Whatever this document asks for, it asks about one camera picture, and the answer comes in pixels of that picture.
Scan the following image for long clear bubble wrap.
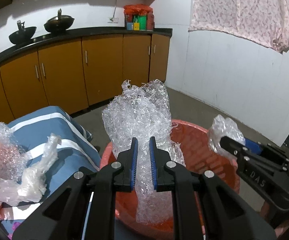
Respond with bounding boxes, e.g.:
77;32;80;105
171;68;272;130
102;80;185;224

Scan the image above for magenta plastic bag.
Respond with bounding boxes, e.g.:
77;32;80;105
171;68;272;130
8;222;21;240

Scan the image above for red bag with colourful items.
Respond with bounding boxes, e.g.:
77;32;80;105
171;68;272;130
123;4;155;31

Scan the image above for pink floral hanging cloth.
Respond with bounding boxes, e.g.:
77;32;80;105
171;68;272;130
188;0;289;53

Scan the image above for blue white striped tablecloth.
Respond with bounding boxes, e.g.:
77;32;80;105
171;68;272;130
0;105;103;240

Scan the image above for white crumpled plastic bag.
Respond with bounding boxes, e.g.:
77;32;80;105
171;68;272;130
0;133;61;206

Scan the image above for orange lower kitchen cabinets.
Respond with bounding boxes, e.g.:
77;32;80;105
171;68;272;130
0;33;170;123

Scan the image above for red plastic basin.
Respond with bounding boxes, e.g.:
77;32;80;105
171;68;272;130
99;119;241;240

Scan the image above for wall power socket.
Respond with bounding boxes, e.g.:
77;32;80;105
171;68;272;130
108;17;119;24

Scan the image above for left black wok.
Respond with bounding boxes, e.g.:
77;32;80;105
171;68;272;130
9;20;36;45

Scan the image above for black countertop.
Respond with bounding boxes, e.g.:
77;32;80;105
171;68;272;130
0;27;173;65

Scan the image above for large bubble wrap bundle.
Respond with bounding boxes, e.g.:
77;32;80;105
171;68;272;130
0;122;29;204

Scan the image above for right black wok with lid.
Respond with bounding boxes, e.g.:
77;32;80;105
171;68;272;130
44;9;74;33

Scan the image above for small clear plastic bag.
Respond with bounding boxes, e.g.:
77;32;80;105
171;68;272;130
207;114;245;161

